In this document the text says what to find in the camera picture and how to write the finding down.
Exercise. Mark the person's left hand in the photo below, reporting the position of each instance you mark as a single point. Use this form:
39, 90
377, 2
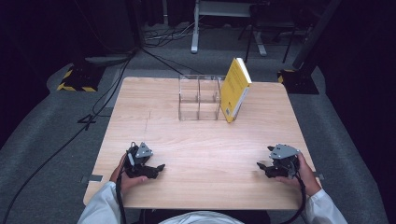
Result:
129, 182

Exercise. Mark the person's right hand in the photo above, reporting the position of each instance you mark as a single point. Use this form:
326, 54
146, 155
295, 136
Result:
306, 179

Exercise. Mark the yellow black striped stand base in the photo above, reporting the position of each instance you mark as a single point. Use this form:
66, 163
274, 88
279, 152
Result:
79, 79
299, 81

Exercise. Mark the clear acrylic book rack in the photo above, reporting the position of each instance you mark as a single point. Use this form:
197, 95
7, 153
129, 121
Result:
199, 99

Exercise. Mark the person's torso white coat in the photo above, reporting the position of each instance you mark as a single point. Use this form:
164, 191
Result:
200, 218

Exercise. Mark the white metal desk frame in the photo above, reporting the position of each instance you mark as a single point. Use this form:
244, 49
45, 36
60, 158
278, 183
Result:
195, 31

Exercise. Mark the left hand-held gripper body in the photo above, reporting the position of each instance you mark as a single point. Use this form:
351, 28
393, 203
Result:
140, 158

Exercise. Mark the grey tape strip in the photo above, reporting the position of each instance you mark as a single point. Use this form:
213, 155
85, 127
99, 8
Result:
318, 176

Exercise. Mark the yellow book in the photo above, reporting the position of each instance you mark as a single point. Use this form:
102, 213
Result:
234, 90

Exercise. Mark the slanted dark metal pole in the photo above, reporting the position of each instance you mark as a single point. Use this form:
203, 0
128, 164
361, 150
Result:
314, 34

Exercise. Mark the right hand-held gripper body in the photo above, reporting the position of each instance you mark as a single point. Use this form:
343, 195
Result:
284, 160

